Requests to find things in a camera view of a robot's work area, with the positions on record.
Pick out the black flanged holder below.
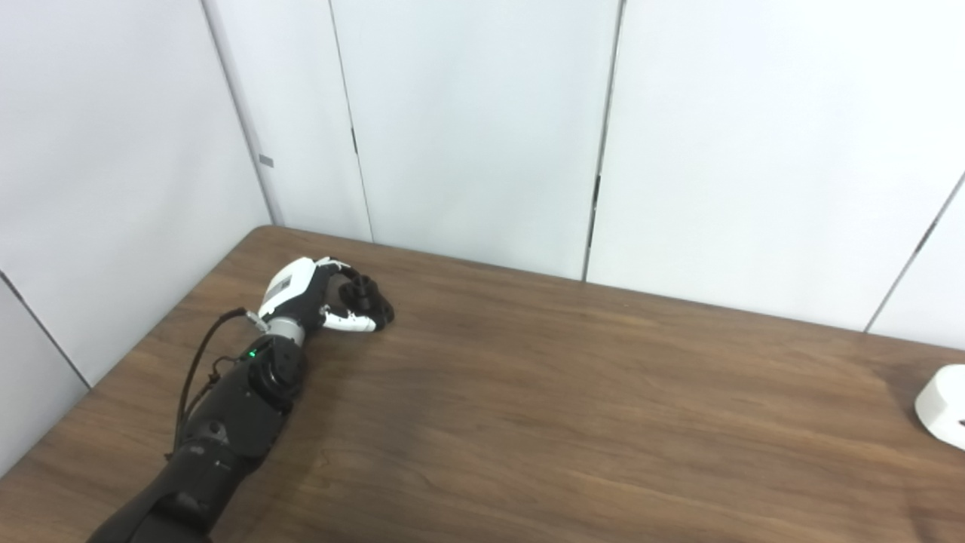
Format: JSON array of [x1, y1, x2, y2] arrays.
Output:
[[338, 275, 396, 331]]

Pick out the thin braided left arm cable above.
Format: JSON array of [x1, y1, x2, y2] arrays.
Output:
[[177, 356, 228, 446]]

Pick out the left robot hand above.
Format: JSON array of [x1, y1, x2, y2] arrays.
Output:
[[257, 256, 378, 334]]

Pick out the round white piece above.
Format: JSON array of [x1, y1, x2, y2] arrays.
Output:
[[914, 365, 965, 452]]

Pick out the thick black left wrist cable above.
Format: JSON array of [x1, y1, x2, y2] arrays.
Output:
[[172, 307, 268, 453]]

